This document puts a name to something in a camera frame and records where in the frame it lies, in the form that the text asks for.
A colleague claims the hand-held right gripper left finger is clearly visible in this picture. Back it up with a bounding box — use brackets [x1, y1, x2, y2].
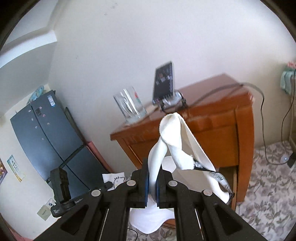
[35, 159, 149, 241]

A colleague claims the black smartphone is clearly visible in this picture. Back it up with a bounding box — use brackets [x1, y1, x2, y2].
[152, 61, 175, 105]

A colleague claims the wall poster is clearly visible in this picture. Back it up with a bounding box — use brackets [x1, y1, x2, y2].
[0, 159, 8, 183]

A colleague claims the pale wall sticker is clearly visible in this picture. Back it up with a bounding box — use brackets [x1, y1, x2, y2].
[37, 206, 51, 220]

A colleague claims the teal cloth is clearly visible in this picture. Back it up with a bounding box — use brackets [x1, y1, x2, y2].
[280, 61, 296, 95]

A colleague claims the grey phone stand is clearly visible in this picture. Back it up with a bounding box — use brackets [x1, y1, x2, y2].
[159, 91, 187, 113]

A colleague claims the black cable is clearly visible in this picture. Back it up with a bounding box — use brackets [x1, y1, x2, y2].
[185, 82, 289, 165]
[281, 70, 296, 142]
[127, 227, 139, 241]

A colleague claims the clear drinking glass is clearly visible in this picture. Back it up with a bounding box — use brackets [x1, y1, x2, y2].
[113, 86, 148, 124]

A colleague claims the dark refrigerator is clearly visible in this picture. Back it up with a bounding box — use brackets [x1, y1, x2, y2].
[10, 90, 111, 197]

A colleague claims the wooden nightstand drawer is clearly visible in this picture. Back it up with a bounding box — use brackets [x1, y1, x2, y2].
[127, 111, 237, 168]

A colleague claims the pink board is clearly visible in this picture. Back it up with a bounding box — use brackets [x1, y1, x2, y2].
[87, 141, 114, 173]

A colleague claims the wall calendar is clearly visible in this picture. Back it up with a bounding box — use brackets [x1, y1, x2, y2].
[7, 155, 25, 182]

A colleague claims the white cloth with striped band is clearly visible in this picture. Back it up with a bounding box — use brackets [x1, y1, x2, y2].
[129, 112, 235, 234]

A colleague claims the teal patterned bag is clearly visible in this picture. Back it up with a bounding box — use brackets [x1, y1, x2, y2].
[27, 86, 45, 105]

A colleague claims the floral blanket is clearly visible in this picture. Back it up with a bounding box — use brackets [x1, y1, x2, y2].
[126, 140, 296, 241]

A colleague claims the wooden nightstand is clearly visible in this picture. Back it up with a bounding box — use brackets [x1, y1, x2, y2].
[110, 73, 255, 209]

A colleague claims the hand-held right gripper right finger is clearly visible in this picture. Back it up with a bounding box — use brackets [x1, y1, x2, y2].
[155, 169, 269, 241]

